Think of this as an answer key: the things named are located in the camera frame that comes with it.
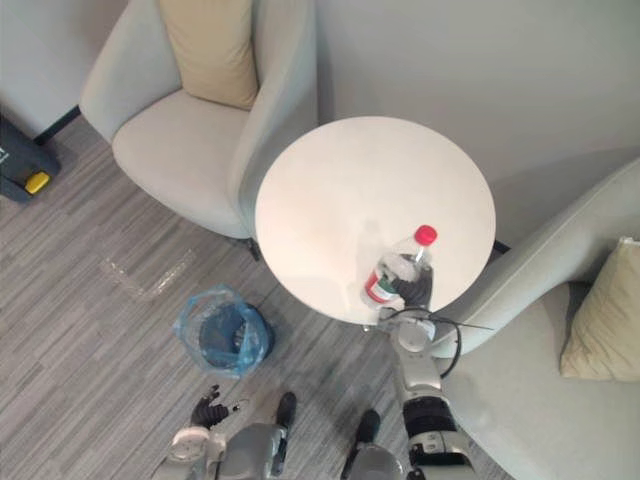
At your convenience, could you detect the silver robot leg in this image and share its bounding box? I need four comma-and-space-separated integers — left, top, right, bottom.
342, 409, 415, 480
219, 391, 299, 480

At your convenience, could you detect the left silver robot leg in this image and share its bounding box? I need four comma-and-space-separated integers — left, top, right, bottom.
219, 391, 299, 480

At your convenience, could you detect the right silver robot leg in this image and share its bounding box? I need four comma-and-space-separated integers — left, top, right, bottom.
342, 409, 415, 480

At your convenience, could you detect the small dark bin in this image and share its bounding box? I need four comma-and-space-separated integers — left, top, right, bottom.
198, 302, 276, 372

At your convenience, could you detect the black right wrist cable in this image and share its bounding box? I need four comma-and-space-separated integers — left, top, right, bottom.
384, 307, 494, 377

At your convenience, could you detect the dark grey case yellow latch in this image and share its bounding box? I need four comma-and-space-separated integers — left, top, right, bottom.
0, 113, 64, 205

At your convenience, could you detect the light grey armchair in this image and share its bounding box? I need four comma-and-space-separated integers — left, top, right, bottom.
433, 157, 640, 480
79, 0, 321, 261

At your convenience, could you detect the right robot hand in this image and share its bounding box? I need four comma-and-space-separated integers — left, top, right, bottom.
387, 264, 435, 308

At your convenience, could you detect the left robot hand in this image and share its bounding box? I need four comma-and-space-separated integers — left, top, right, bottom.
191, 384, 241, 430

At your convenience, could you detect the beige cushion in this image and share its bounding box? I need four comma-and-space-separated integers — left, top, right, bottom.
159, 0, 260, 112
559, 236, 640, 384

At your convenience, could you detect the clear bottle red cap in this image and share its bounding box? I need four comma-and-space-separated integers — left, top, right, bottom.
360, 224, 440, 312

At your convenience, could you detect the clear tape floor outline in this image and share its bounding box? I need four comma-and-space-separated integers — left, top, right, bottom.
99, 248, 197, 302

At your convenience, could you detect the blue plastic bin bag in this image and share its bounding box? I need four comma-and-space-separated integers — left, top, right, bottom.
172, 283, 267, 382

